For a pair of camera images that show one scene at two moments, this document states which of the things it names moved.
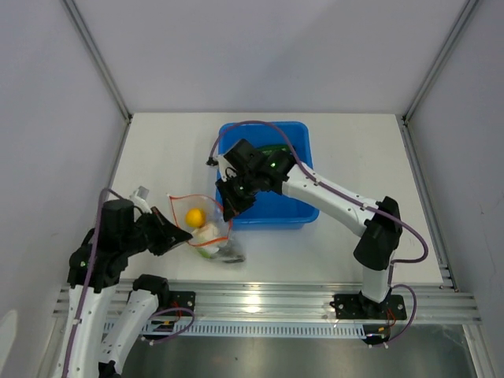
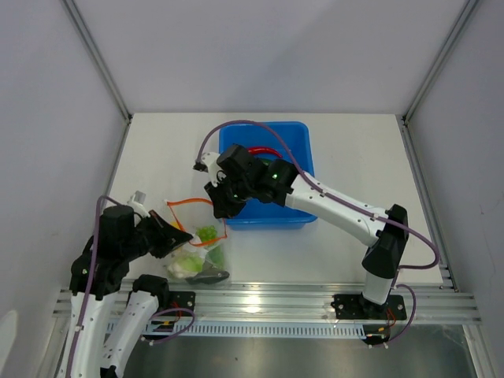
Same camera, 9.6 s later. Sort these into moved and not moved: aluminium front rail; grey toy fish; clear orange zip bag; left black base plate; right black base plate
Moved: grey toy fish; clear orange zip bag
Not moved: aluminium front rail; left black base plate; right black base plate
